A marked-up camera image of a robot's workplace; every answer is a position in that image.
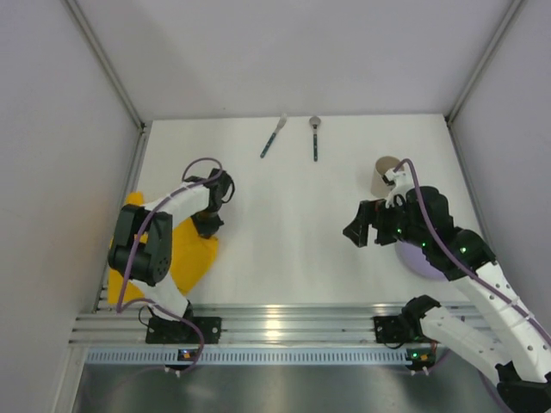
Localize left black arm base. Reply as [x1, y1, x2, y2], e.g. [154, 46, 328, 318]
[145, 316, 222, 344]

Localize spoon with teal handle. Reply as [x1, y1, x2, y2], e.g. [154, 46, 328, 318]
[309, 116, 321, 162]

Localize yellow printed cloth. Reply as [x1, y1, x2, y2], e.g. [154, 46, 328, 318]
[107, 192, 219, 305]

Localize lilac plate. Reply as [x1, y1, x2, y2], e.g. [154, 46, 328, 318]
[395, 242, 447, 281]

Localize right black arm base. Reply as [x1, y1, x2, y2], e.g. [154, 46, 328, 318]
[373, 315, 430, 347]

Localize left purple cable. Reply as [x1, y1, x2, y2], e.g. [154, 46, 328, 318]
[115, 157, 225, 375]

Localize perforated cable tray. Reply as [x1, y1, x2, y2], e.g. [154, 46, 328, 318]
[85, 347, 431, 366]

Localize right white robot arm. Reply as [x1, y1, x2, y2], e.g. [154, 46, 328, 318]
[343, 186, 550, 412]

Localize fork with teal handle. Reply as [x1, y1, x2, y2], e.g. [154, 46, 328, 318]
[260, 114, 288, 158]

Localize aluminium mounting rail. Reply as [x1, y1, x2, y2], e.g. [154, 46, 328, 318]
[69, 304, 402, 347]

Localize beige paper cup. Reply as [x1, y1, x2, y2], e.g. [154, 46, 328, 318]
[370, 156, 400, 199]

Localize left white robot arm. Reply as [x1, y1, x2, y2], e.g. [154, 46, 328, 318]
[108, 168, 235, 319]

